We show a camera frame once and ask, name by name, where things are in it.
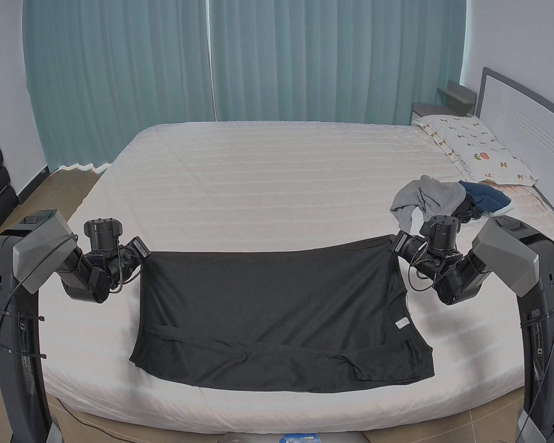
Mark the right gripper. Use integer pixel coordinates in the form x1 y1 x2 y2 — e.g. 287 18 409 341
390 230 432 269

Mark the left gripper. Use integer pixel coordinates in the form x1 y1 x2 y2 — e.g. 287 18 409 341
115 235 150 279

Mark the black T-shirt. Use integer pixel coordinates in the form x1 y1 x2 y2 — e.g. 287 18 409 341
129 233 436 394

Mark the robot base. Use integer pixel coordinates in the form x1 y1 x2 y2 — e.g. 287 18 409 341
222 432 365 443

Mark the pile of clothes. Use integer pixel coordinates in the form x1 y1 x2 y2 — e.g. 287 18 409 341
390 175 513 234

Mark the white printed pillow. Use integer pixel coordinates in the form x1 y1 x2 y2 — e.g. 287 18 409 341
411 114 538 187

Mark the grey bedside table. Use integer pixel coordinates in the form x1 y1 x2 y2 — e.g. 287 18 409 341
412 80 478 119

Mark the bed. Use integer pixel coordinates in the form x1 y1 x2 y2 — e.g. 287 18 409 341
37 66 554 435

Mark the blue-green curtain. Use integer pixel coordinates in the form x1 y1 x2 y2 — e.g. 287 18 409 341
210 0 469 126
23 0 218 170

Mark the black cable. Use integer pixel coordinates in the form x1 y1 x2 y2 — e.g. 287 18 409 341
0 236 79 340
53 386 107 428

